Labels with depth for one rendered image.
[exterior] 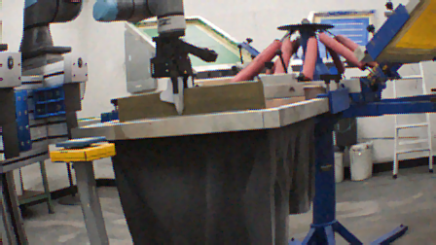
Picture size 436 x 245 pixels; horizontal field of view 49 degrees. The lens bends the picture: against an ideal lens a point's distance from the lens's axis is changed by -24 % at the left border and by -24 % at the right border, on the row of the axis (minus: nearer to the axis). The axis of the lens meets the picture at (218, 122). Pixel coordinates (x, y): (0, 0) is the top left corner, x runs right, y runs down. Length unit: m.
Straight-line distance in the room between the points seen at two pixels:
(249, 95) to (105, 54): 5.90
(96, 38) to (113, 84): 0.70
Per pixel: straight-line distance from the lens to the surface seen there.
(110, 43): 7.23
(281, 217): 1.51
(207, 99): 1.46
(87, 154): 1.22
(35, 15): 1.80
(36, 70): 1.75
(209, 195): 1.45
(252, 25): 6.34
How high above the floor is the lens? 1.04
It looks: 3 degrees down
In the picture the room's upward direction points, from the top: 6 degrees counter-clockwise
